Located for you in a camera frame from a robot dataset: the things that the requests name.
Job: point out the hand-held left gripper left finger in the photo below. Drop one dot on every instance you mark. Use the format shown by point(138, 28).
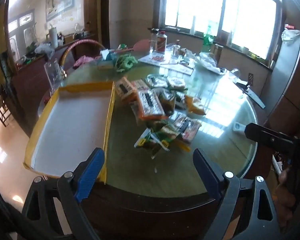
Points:
point(90, 172)

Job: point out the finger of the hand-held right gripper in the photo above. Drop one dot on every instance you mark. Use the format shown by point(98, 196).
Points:
point(265, 136)

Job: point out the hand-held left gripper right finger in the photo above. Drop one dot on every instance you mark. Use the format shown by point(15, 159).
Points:
point(205, 173)

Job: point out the yellow cardboard box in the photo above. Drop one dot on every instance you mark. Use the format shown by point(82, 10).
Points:
point(70, 125)

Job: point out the pile of snack packets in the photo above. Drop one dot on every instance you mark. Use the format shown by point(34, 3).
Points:
point(152, 105)

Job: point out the person's right hand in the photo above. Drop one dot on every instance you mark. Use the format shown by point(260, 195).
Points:
point(284, 180)

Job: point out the blue white card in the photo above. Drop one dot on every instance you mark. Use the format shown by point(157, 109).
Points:
point(238, 127)

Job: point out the silver refrigerator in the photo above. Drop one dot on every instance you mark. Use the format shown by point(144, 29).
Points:
point(285, 80)

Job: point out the clear glass cup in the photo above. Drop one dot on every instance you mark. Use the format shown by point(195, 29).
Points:
point(235, 73)

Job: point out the white plastic bag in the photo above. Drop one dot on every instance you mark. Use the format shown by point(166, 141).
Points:
point(207, 62)

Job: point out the white bag on refrigerator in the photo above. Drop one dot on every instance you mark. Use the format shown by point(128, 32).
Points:
point(291, 35)

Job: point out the clear glass pitcher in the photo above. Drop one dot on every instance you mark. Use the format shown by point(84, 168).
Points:
point(52, 73)

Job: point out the dark wooden sideboard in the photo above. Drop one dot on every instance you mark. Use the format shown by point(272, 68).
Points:
point(32, 80)

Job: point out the wooden chair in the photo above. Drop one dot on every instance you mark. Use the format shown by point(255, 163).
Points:
point(0, 110)

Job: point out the green plastic bottle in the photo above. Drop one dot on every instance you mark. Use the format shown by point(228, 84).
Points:
point(208, 41)

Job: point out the pink cloth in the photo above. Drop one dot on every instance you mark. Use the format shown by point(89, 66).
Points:
point(83, 61)

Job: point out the blue tissue box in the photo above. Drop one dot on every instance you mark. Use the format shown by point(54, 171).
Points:
point(107, 58)

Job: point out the green plastic bag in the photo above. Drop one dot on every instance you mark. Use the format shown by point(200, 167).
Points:
point(125, 62)

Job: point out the printed paper sheets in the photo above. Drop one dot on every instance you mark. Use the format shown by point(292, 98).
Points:
point(165, 63)

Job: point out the small clear bottle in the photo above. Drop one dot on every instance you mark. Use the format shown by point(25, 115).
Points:
point(177, 48)

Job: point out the pink yellow hoop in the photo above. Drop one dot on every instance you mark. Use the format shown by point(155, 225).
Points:
point(76, 43)

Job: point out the reddish fly swatter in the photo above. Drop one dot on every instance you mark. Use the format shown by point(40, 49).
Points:
point(143, 45)

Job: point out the window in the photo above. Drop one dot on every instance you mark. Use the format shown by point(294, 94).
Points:
point(215, 7)

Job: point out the white liquor bottle red label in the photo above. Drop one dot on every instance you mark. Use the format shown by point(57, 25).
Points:
point(161, 42)

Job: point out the white thermos mug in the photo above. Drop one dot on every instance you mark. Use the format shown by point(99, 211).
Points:
point(53, 38)

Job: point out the glass jar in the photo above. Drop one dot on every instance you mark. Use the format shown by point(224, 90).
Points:
point(153, 40)

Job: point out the framed wall painting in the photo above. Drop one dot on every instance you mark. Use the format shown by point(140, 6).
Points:
point(65, 3)

